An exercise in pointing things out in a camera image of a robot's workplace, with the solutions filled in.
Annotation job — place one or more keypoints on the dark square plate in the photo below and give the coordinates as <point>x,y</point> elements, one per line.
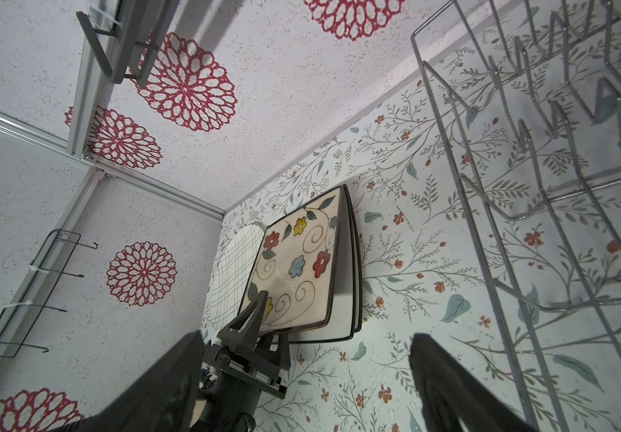
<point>295,264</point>

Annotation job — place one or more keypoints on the black wire wall basket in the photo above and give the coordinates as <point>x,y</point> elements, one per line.
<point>49,266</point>

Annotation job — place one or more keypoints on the wire dish rack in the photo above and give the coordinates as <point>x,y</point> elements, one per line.
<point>527,101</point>

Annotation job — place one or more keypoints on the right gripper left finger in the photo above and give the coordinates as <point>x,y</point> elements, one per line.
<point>162,399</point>

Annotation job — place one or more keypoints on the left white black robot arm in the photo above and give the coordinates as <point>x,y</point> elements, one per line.
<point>225,405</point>

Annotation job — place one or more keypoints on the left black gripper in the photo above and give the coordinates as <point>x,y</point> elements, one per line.
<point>256,366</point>

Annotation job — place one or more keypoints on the grey wall shelf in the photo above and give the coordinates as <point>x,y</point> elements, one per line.
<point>128,48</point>

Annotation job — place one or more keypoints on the square white plate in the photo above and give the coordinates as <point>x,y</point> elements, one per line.
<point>357,277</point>

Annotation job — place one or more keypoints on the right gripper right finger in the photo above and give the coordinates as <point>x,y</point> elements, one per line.
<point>452,399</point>

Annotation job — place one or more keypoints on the round plaid white plate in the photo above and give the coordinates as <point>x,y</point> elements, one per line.
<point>230,273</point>

